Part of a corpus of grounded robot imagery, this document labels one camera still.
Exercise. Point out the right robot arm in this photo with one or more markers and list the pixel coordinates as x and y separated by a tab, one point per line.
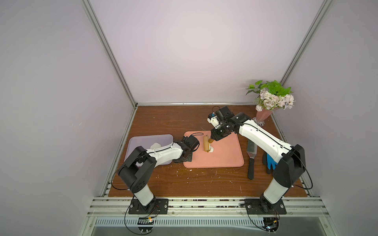
289	160

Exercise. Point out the artificial flower bouquet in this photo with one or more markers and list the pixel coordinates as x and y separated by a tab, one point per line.
271	96

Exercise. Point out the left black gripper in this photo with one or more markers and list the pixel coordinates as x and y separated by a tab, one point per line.
190	158

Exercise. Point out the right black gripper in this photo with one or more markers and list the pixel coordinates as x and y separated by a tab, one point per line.
216	134

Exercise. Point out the pink glass vase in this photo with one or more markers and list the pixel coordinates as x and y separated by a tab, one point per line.
261	116

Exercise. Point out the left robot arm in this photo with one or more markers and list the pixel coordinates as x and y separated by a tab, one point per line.
138	167

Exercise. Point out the pink silicone mat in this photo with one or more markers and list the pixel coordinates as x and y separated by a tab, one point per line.
227	153

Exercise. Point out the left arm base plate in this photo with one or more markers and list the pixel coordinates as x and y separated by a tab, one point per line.
156	206

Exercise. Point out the blue work glove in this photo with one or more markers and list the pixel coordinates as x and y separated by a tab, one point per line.
269	162

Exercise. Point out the black handled metal scraper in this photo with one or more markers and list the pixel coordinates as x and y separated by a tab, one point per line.
252	150

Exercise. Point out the aluminium frame rail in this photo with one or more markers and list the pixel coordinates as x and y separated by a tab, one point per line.
211	206

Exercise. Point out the purple silicone mat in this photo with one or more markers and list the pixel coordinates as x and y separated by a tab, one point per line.
147	141

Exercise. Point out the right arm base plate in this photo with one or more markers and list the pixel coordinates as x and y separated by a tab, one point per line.
264	207

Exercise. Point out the large dough ball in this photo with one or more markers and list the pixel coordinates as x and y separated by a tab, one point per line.
155	146

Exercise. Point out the wooden rolling pin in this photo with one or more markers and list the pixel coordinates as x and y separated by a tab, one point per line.
207	141

